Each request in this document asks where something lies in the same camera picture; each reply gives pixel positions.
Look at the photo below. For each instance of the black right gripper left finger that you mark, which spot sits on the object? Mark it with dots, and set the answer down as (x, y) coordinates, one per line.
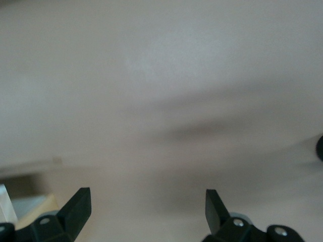
(70, 221)

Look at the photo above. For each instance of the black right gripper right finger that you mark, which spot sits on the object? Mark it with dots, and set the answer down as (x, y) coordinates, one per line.
(219, 221)

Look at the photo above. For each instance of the brown table cover sheet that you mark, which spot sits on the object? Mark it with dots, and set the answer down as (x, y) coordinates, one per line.
(161, 75)

